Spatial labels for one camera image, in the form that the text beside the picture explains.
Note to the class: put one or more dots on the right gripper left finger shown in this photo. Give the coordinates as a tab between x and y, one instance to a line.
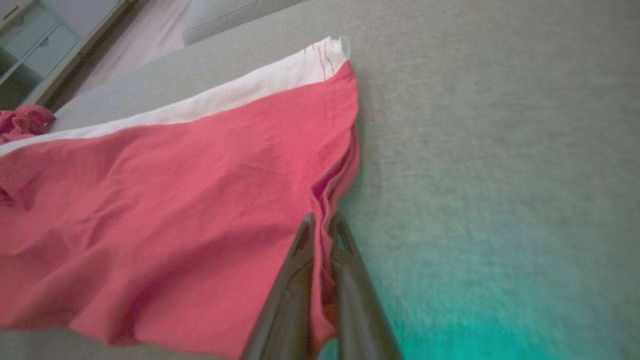
290	310

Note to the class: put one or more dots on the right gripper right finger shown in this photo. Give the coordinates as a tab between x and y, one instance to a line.
360	315

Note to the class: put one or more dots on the red white-trimmed sports shirt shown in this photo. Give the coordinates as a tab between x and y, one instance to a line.
175	200

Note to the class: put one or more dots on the large grey sofa seat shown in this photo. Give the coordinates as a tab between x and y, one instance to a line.
500	125

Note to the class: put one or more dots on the small grey sofa cushion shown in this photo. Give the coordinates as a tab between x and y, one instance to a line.
220	17

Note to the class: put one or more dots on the pale grey drawer cabinet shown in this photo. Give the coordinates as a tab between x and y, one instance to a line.
40	40

